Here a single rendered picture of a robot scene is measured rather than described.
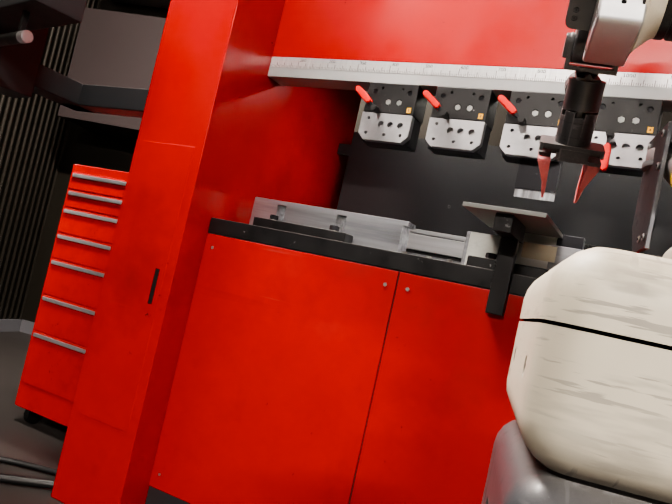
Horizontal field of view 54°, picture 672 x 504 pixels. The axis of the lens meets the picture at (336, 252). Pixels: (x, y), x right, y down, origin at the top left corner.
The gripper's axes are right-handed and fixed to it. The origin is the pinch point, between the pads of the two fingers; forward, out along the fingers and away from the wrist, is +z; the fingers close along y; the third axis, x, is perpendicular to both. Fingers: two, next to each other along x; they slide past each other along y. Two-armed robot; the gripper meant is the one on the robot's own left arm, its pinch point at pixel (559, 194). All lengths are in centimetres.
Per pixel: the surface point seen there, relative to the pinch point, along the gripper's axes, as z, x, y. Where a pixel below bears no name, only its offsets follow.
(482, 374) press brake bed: 49, -17, 6
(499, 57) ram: -15, -65, 18
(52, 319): 98, -63, 161
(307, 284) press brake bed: 44, -32, 54
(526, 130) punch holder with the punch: 0, -54, 7
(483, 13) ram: -25, -72, 24
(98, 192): 53, -84, 153
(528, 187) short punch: 14, -51, 4
